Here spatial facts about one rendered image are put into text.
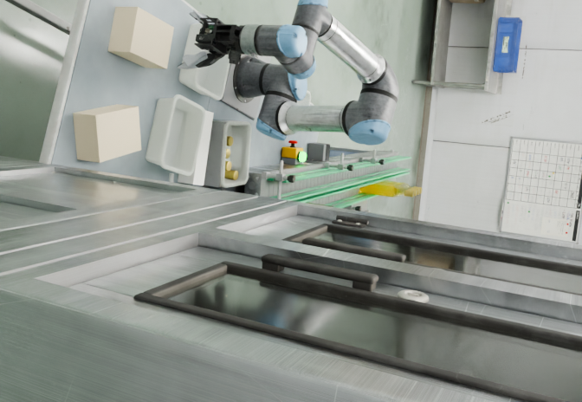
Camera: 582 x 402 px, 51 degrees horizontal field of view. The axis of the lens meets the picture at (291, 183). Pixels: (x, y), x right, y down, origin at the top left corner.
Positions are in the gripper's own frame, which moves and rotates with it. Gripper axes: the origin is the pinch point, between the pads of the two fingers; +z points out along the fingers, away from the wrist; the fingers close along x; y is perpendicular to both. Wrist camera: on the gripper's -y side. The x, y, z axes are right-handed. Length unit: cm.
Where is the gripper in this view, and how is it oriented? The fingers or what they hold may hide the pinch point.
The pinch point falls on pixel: (184, 41)
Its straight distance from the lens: 168.3
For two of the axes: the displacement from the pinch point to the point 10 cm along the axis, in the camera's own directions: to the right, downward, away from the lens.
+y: -4.1, -1.8, -9.0
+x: -1.9, 9.8, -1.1
